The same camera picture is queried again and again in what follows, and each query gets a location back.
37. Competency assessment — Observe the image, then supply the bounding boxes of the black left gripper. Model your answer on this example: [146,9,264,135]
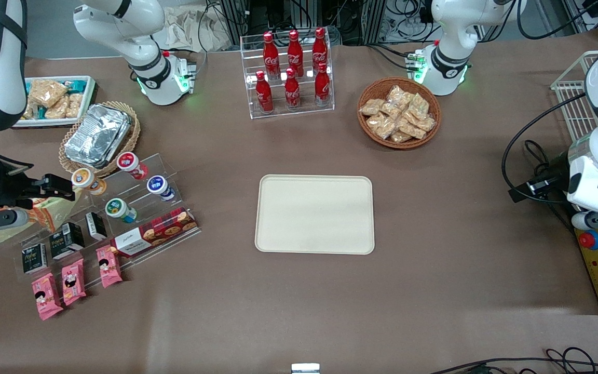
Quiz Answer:
[508,164,573,204]

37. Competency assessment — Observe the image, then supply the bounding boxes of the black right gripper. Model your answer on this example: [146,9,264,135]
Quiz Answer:
[0,162,77,209]

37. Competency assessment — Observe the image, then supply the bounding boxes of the plastic-wrapped triangle sandwich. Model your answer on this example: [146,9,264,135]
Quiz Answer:
[0,194,72,248]

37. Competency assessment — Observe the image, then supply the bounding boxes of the cream rectangular tray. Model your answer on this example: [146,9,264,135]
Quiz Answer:
[254,174,375,256]

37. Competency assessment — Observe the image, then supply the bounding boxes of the orange lid yogurt bottle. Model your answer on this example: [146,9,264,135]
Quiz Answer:
[71,167,107,196]

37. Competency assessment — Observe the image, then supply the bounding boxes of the black tissue pack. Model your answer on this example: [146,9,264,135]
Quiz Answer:
[85,211,108,242]
[49,222,86,260]
[22,243,48,275]

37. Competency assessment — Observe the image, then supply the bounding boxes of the green lid yogurt bottle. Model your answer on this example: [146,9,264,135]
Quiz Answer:
[104,197,138,224]

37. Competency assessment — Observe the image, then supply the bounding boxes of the silver foil food container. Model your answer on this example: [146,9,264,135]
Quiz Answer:
[64,103,133,168]

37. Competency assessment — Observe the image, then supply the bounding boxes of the red lid yogurt bottle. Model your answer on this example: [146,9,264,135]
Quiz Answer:
[116,152,150,181]

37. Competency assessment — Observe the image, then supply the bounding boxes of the light oval wicker basket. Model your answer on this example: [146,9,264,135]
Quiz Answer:
[59,101,142,179]

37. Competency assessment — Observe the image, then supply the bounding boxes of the pink cartoon snack packet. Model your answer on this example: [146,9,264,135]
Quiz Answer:
[96,245,123,289]
[31,272,64,321]
[61,258,87,306]

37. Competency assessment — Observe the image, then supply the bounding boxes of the blue lid yogurt bottle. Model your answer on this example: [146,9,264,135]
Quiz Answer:
[146,175,176,203]

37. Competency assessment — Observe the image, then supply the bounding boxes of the red plaid cookie box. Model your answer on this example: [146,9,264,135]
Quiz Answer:
[110,207,199,259]

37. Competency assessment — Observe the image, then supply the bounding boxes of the white teal plastic bin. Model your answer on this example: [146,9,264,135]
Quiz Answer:
[12,75,98,128]

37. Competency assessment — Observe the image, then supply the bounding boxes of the clear acrylic stepped display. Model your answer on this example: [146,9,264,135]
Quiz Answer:
[0,152,202,289]

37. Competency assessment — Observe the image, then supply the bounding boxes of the round brown wicker basket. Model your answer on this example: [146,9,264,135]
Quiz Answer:
[357,76,442,151]

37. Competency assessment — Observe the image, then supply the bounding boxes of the beige cloth bag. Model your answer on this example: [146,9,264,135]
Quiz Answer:
[153,4,243,54]

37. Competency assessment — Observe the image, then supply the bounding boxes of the clear acrylic bottle rack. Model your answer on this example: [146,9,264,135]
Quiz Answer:
[240,28,335,121]

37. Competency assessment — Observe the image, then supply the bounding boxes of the red cola bottle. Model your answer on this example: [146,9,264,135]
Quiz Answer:
[255,70,274,114]
[263,32,281,79]
[287,29,304,78]
[311,27,329,73]
[314,62,331,108]
[284,68,301,110]

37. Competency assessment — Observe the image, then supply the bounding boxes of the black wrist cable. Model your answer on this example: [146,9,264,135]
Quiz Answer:
[501,92,588,204]

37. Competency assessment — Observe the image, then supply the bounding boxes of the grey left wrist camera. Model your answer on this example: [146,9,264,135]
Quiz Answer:
[571,210,598,231]

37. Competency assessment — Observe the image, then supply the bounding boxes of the white wire rack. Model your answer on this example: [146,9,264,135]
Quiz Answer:
[550,50,598,144]

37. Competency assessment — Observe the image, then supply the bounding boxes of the aluminium frame rack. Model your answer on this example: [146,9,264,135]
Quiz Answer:
[220,0,389,46]

